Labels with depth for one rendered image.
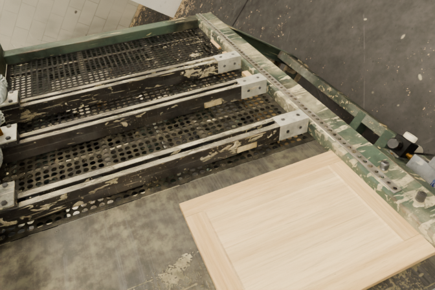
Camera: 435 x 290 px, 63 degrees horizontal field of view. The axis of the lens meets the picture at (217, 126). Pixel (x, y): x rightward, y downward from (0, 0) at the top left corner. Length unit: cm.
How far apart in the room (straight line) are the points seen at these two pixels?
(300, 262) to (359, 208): 27
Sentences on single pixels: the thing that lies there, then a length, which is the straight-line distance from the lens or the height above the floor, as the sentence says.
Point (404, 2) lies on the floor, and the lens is 247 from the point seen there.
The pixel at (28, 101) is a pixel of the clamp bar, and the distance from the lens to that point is 167.
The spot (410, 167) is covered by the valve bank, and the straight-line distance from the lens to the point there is 133.
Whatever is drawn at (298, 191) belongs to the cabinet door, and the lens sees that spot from 115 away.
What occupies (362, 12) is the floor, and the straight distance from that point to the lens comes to 260.
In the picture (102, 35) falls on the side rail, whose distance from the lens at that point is 220.
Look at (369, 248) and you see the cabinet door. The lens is 107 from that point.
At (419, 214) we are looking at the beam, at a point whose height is 89.
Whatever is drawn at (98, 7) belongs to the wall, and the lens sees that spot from 621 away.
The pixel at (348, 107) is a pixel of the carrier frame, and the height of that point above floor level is 18.
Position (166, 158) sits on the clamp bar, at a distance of 117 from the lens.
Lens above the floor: 194
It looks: 35 degrees down
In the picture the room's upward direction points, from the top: 77 degrees counter-clockwise
